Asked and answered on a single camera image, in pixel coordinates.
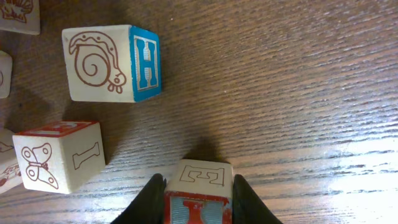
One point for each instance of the red letter Y block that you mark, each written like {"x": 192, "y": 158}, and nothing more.
{"x": 200, "y": 192}

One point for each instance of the block with green Z side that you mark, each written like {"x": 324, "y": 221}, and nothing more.
{"x": 22, "y": 16}

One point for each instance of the red letter Q block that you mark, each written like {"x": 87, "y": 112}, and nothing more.
{"x": 6, "y": 74}

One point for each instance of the snail picture block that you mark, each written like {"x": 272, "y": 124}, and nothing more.
{"x": 116, "y": 64}

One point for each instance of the butterfly block green side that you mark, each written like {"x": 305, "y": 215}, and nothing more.
{"x": 60, "y": 157}

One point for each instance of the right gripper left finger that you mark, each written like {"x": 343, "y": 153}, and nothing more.
{"x": 148, "y": 205}

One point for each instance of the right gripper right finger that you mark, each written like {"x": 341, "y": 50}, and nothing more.
{"x": 248, "y": 208}

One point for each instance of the yellow number 1 block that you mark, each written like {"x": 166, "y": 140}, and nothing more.
{"x": 9, "y": 169}

